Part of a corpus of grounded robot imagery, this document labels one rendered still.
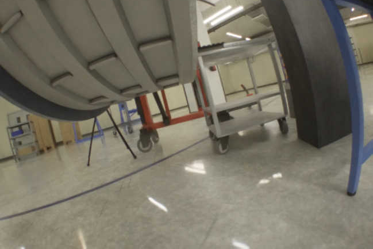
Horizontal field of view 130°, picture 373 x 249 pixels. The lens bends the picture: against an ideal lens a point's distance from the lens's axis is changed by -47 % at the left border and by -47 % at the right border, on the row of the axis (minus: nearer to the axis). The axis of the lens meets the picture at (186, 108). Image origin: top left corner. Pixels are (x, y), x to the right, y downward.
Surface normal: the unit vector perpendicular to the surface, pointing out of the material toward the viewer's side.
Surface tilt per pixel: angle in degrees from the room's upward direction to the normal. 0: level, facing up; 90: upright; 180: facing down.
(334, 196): 0
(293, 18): 90
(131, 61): 159
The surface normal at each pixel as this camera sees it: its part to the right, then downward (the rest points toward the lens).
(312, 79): -0.15, 0.08
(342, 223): -0.25, -0.97
